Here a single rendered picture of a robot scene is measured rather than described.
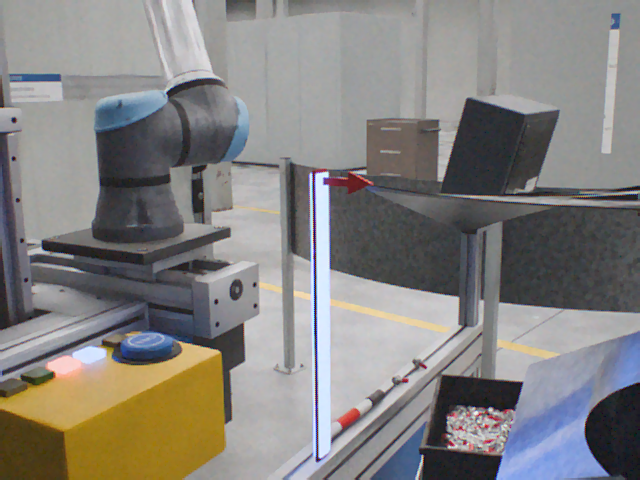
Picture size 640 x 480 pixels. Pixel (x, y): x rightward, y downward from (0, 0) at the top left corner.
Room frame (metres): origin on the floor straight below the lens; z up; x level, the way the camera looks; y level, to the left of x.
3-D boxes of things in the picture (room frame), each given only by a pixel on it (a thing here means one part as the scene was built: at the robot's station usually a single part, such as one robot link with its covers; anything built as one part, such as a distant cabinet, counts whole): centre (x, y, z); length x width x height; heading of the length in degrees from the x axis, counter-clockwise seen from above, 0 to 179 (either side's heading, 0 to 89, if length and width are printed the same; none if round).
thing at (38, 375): (0.48, 0.20, 1.08); 0.02 x 0.02 x 0.01; 59
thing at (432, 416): (0.81, -0.22, 0.85); 0.22 x 0.17 x 0.07; 165
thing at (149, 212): (1.17, 0.30, 1.09); 0.15 x 0.15 x 0.10
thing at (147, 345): (0.54, 0.14, 1.08); 0.04 x 0.04 x 0.02
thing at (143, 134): (1.18, 0.29, 1.20); 0.13 x 0.12 x 0.14; 130
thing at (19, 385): (0.46, 0.22, 1.08); 0.02 x 0.02 x 0.01; 59
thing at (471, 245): (1.20, -0.27, 0.96); 0.03 x 0.03 x 0.20; 59
